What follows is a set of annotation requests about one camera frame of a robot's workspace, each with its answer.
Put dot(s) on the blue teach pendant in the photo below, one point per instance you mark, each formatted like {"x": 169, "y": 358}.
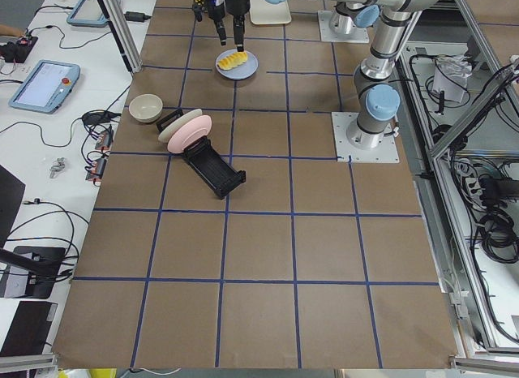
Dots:
{"x": 46, "y": 87}
{"x": 87, "y": 13}

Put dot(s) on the blue teach pendant near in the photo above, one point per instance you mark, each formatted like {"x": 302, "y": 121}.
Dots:
{"x": 46, "y": 87}

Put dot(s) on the white rectangular tray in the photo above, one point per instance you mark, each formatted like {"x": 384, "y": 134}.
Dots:
{"x": 264, "y": 13}

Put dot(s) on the blue teach pendant far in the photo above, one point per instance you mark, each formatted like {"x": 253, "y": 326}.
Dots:
{"x": 87, "y": 13}

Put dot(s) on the blue plate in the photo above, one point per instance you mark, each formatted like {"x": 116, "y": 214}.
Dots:
{"x": 241, "y": 71}

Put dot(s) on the cream bowl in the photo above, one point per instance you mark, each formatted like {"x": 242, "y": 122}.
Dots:
{"x": 146, "y": 108}

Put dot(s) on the aluminium frame post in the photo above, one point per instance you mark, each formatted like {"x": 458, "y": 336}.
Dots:
{"x": 112, "y": 11}

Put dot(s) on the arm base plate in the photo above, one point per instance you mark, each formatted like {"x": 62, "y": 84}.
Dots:
{"x": 340, "y": 28}
{"x": 356, "y": 146}

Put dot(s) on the black power adapter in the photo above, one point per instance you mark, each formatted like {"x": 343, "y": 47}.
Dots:
{"x": 136, "y": 16}

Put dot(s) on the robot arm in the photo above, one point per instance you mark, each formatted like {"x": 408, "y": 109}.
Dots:
{"x": 379, "y": 101}

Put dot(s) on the cream plate in rack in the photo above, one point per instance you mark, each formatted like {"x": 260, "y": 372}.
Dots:
{"x": 179, "y": 121}

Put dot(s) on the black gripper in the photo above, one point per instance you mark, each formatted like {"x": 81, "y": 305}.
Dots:
{"x": 236, "y": 4}

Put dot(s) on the yellow striped bread roll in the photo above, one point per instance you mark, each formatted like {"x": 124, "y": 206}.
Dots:
{"x": 232, "y": 60}

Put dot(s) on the black dish rack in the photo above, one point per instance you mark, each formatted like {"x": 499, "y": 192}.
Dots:
{"x": 208, "y": 163}

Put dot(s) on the pink plate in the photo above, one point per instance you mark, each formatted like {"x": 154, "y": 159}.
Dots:
{"x": 189, "y": 133}

